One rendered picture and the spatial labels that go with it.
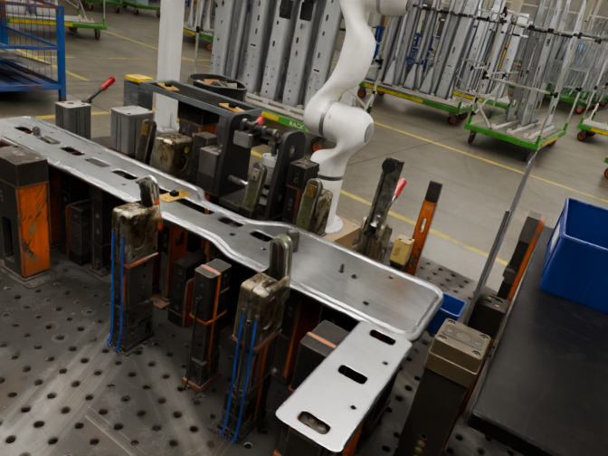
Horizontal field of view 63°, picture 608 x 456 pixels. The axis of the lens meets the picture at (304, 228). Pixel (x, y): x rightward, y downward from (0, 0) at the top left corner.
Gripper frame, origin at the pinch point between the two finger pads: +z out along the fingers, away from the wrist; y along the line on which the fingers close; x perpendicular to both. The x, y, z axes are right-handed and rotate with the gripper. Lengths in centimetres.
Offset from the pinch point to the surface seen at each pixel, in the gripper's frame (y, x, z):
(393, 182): 10.6, 36.9, 27.7
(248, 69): -382, -283, 88
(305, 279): 33, 32, 45
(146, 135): 13, -34, 38
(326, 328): 42, 42, 47
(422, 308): 25, 54, 45
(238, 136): 9.5, -5.5, 30.1
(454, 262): -218, 27, 145
